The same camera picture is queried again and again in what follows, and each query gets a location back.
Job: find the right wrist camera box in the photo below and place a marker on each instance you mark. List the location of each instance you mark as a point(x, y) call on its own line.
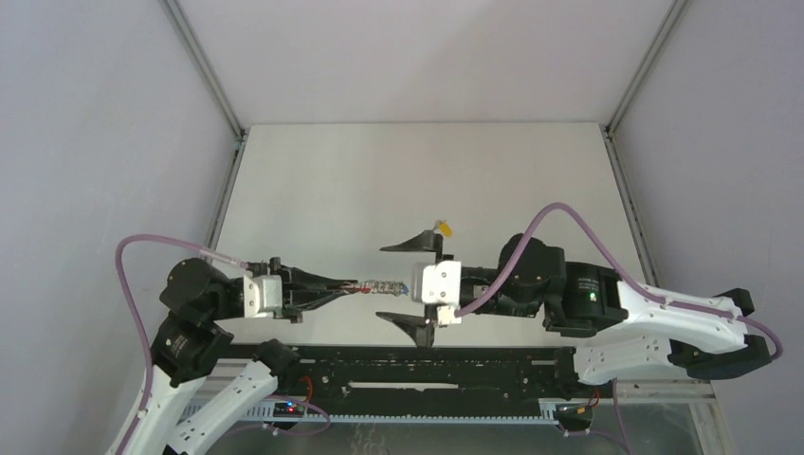
point(417, 286)

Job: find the yellow tagged key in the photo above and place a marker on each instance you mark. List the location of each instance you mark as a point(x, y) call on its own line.
point(443, 228)

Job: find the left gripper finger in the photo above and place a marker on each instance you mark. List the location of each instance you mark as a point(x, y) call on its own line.
point(309, 299)
point(302, 279)

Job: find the small circuit board with leds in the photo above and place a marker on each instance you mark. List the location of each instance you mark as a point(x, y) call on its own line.
point(287, 410)

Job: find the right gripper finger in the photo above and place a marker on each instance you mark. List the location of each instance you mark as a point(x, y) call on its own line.
point(420, 329)
point(427, 241)

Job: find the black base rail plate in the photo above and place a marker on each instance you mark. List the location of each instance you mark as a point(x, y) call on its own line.
point(449, 381)

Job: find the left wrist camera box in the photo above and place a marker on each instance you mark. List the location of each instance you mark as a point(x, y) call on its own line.
point(262, 291)

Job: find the red tag keyring with chain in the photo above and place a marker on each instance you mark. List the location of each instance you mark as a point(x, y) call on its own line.
point(373, 287)

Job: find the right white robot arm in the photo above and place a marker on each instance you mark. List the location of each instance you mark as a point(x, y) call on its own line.
point(614, 328)

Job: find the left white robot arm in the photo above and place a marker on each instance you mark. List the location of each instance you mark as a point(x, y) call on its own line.
point(189, 343)

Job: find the white cable duct strip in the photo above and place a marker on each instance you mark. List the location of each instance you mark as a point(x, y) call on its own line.
point(267, 411)

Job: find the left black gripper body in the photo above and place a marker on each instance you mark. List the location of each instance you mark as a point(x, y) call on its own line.
point(291, 298)

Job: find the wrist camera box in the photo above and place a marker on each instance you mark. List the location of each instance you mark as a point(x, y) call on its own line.
point(417, 286)
point(262, 291)

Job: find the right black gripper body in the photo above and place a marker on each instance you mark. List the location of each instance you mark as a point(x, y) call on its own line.
point(428, 314)

